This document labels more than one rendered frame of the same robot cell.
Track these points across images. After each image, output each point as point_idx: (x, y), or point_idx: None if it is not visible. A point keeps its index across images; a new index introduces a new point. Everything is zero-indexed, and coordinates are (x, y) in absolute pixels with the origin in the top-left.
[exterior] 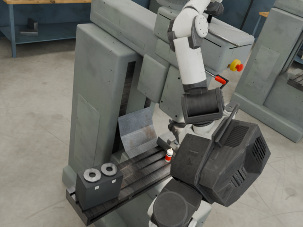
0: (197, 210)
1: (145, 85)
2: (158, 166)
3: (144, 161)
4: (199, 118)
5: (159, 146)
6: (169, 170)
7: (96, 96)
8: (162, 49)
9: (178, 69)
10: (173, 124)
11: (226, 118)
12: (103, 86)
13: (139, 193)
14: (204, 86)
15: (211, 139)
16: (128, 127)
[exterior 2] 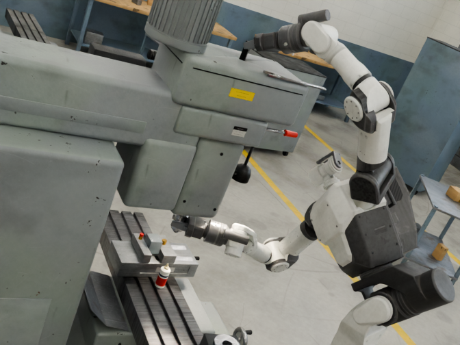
0: (212, 317)
1: (150, 191)
2: (170, 302)
3: (154, 312)
4: (385, 190)
5: (125, 276)
6: (181, 295)
7: (35, 270)
8: (194, 122)
9: (226, 141)
10: (194, 224)
11: None
12: (64, 239)
13: None
14: None
15: (386, 205)
16: None
